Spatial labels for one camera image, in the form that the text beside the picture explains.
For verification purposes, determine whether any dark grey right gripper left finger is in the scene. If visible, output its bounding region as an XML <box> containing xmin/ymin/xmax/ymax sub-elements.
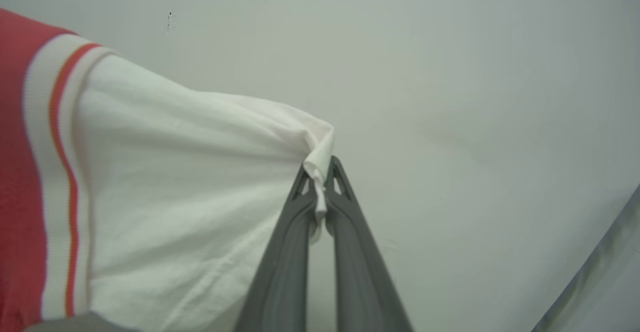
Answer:
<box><xmin>233</xmin><ymin>164</ymin><xmax>321</xmax><ymax>332</ymax></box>

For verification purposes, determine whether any red and white basketball jersey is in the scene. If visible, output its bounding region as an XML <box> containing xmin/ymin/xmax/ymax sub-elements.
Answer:
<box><xmin>0</xmin><ymin>8</ymin><xmax>336</xmax><ymax>332</ymax></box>

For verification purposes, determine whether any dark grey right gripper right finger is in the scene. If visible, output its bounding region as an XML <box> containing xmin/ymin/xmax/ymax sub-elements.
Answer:
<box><xmin>324</xmin><ymin>155</ymin><xmax>415</xmax><ymax>332</ymax></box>

